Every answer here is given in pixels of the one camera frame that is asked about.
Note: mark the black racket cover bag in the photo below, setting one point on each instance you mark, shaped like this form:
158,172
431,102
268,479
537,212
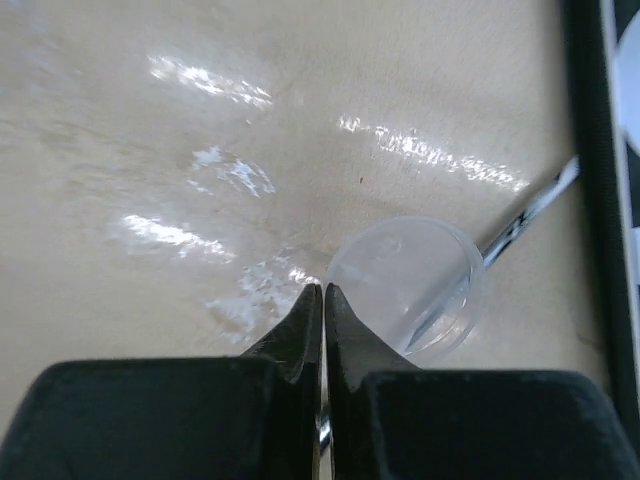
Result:
602,54

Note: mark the clear plastic tube lid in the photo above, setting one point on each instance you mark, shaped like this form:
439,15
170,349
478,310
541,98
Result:
417,282

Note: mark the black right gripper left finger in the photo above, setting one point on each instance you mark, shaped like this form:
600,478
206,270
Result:
251,416

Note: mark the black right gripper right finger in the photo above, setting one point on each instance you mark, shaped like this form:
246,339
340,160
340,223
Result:
393,420

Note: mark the black shaft badminton racket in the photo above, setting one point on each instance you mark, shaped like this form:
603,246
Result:
530,210

